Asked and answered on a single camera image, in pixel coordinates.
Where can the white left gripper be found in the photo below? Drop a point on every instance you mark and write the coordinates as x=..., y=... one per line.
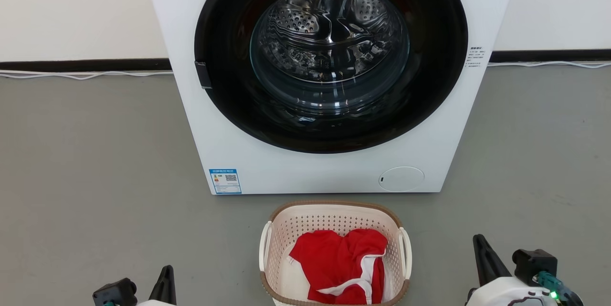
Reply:
x=155, y=303

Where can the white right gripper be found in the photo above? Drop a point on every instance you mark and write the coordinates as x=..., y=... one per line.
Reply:
x=501, y=291

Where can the white perforated laundry basket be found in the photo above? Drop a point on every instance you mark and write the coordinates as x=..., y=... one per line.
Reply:
x=291, y=287

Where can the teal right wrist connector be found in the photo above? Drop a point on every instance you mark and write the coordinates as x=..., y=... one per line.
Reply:
x=549, y=281

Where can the round white filter cover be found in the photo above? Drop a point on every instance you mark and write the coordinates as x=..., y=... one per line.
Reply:
x=402, y=179

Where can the blue energy label sticker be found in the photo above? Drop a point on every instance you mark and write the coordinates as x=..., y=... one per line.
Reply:
x=225, y=181

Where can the white front-load washing machine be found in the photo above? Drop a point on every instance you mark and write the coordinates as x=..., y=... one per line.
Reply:
x=229, y=143

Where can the red garment with white trim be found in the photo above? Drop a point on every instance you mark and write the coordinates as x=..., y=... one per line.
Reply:
x=329, y=258

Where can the black round glass door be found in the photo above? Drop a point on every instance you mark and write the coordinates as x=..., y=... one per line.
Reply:
x=224, y=100

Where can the small printed text sticker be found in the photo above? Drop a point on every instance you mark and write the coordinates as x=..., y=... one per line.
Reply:
x=476, y=58

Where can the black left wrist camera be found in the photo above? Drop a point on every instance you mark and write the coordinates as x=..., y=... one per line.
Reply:
x=114, y=291

